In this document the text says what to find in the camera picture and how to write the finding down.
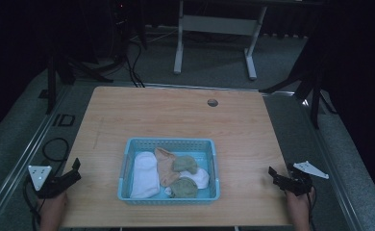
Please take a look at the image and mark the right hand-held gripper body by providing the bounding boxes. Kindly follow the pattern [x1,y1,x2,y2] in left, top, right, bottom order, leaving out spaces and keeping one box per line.
[284,160,330,197]

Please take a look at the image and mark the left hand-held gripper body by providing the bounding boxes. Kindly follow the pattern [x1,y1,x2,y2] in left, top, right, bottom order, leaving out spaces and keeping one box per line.
[27,165,72,199]

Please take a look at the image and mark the person's left hand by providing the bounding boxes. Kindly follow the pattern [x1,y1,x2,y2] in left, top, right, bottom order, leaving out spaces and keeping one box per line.
[37,190,69,224]

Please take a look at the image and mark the person's right hand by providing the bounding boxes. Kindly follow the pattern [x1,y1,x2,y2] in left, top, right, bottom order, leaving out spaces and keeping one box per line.
[285,187,316,223]

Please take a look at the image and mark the light blue plastic basket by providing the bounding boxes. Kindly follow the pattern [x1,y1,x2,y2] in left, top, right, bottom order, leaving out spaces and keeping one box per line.
[116,137,221,206]

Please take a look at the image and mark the long white sock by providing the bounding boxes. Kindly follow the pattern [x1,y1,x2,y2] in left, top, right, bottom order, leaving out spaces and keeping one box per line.
[130,151,162,199]

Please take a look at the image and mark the short white sock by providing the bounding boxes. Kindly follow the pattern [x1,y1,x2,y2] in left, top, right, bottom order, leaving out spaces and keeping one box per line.
[179,167,211,190]

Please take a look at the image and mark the black metal stand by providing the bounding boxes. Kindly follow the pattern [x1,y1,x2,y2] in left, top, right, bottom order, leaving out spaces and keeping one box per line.
[259,38,338,130]
[37,54,114,116]

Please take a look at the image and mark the tan sock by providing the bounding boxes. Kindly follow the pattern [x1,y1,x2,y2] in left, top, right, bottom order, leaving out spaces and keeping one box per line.
[153,146,181,189]

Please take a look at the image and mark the green sock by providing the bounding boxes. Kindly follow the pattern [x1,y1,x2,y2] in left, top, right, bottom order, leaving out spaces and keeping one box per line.
[169,176,199,199]
[171,155,199,175]

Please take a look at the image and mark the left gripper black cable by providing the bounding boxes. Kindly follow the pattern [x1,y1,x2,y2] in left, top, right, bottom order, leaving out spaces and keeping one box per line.
[22,175,41,231]

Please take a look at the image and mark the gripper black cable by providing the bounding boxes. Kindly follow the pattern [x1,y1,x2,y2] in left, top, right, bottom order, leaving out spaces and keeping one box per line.
[22,175,41,231]
[306,186,318,231]

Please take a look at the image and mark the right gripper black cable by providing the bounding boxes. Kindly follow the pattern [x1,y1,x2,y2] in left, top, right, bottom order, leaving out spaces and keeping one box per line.
[306,186,318,231]

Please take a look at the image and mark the black looped cable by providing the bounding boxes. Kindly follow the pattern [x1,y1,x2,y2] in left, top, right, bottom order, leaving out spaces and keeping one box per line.
[41,137,71,177]

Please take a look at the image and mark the black floor cables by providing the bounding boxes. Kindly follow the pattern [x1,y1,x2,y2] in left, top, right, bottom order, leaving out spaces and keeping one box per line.
[124,39,146,89]

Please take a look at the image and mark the white metal desk frame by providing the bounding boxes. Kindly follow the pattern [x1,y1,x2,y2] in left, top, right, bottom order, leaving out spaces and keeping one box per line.
[173,0,268,81]

